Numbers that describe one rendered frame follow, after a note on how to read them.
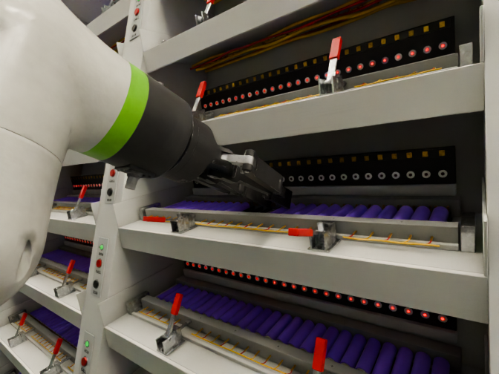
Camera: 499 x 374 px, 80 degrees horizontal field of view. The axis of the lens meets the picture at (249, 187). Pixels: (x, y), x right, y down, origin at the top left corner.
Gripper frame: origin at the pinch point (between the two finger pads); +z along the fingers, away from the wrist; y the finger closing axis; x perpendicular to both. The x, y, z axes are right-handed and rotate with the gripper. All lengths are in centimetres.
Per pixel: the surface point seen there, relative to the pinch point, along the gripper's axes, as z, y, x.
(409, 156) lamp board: 8.2, 18.3, 8.5
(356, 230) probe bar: -0.1, 14.2, -4.7
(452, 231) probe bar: -0.4, 24.3, -4.1
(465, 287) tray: -3.6, 25.5, -9.6
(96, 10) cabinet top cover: -6, -93, 73
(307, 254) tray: -4.2, 10.2, -8.7
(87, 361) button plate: -1, -37, -36
